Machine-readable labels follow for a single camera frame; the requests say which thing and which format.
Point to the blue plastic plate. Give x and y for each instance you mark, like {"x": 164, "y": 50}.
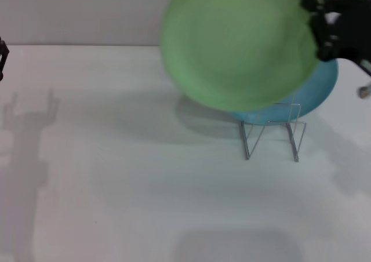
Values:
{"x": 319, "y": 91}

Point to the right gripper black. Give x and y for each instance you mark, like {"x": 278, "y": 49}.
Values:
{"x": 353, "y": 27}

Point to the green plastic plate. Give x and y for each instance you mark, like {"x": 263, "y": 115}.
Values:
{"x": 232, "y": 41}

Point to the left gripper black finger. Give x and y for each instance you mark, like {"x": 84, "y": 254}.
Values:
{"x": 3, "y": 56}

